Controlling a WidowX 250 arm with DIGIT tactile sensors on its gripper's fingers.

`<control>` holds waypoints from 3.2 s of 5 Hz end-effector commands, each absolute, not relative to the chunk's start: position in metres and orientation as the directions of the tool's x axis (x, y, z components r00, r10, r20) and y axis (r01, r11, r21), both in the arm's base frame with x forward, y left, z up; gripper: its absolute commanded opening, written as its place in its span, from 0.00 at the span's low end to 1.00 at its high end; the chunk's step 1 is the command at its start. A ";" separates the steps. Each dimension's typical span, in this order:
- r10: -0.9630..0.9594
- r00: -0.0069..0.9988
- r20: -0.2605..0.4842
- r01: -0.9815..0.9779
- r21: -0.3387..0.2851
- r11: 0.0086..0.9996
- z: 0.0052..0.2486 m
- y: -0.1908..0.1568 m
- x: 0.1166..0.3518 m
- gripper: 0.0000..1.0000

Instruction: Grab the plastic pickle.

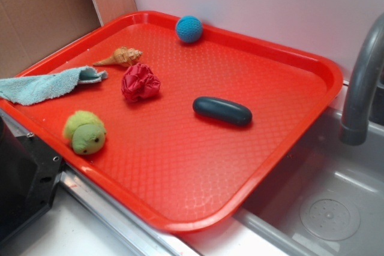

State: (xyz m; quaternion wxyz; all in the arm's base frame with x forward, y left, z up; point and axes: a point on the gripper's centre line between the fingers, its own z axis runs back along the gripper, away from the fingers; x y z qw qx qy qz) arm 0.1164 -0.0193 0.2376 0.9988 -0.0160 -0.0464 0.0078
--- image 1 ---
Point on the dark green plastic pickle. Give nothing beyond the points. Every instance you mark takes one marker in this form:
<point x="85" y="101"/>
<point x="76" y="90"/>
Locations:
<point x="223" y="110"/>

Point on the green plush turtle toy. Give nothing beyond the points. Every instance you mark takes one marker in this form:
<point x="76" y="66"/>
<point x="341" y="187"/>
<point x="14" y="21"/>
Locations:
<point x="86" y="132"/>

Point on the crumpled red cloth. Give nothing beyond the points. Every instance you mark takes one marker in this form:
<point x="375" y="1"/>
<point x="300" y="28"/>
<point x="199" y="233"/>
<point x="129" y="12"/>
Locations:
<point x="139" y="83"/>

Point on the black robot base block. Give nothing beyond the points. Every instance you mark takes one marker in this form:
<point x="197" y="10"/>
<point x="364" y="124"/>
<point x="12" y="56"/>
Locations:
<point x="30" y="172"/>

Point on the grey plastic faucet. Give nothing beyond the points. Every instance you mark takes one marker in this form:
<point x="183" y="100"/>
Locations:
<point x="364" y="98"/>

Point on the blue crocheted ball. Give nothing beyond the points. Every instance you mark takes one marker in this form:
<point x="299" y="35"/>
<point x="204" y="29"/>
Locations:
<point x="189" y="29"/>

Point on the brown cardboard panel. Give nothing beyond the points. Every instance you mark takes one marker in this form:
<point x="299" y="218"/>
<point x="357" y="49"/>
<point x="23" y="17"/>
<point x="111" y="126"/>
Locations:
<point x="34" y="29"/>

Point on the light blue towel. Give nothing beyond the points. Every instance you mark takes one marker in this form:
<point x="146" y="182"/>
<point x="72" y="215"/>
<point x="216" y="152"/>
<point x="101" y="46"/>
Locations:
<point x="30" y="90"/>

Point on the tan spiral seashell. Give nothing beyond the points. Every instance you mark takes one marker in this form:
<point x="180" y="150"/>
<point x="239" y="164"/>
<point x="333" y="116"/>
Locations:
<point x="122" y="56"/>

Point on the red plastic tray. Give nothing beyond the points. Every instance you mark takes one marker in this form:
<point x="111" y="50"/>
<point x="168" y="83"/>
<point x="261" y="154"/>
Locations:
<point x="173" y="168"/>

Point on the grey plastic sink basin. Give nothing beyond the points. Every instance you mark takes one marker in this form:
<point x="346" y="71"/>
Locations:
<point x="323" y="198"/>

